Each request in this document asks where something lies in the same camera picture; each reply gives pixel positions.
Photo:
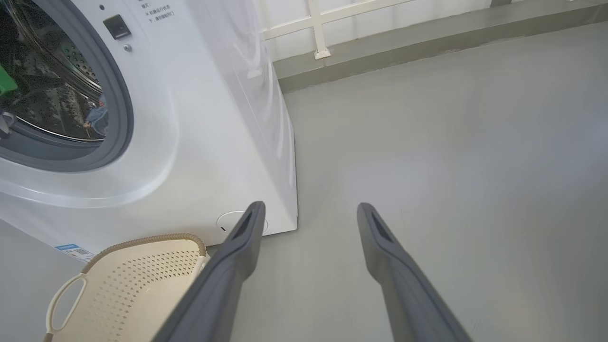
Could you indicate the grey rubber door gasket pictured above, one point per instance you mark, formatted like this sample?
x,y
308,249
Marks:
x,y
121,118

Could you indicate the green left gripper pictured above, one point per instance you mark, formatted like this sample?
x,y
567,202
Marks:
x,y
5,81

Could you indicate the blue orange-print garment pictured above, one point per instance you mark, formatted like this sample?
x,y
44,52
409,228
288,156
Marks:
x,y
98,118

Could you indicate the white metal railing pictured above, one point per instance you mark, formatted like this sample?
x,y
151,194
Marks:
x,y
319,28

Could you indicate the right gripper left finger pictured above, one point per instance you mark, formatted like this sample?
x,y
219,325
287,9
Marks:
x,y
218,294

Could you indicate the round white filter cover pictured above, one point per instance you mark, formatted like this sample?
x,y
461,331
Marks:
x,y
228,221

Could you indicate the blue energy label sticker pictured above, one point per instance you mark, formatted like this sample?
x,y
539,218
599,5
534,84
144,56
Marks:
x,y
75,252

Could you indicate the white front-load washing machine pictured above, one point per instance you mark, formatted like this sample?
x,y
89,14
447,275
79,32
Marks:
x,y
213,142

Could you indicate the perforated steel drum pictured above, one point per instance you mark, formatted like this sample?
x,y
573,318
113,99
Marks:
x,y
52,95

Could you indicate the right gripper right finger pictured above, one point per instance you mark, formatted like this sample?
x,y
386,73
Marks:
x,y
408,294

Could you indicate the cream plastic laundry basket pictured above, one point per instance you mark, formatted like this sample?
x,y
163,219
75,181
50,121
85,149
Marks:
x,y
128,294

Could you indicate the black door latch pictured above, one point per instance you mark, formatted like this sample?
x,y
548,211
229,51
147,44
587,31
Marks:
x,y
117,27

